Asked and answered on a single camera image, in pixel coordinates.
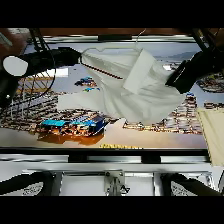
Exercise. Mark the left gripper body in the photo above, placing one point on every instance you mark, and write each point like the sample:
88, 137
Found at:
70, 56

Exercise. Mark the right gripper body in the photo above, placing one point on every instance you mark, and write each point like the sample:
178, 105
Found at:
183, 76

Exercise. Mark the white T-shirt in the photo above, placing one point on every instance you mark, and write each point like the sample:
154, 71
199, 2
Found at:
133, 96

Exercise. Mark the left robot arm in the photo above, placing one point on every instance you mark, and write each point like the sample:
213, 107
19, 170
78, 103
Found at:
36, 61

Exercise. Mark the beige garment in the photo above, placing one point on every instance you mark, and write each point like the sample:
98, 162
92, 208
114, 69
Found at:
213, 133

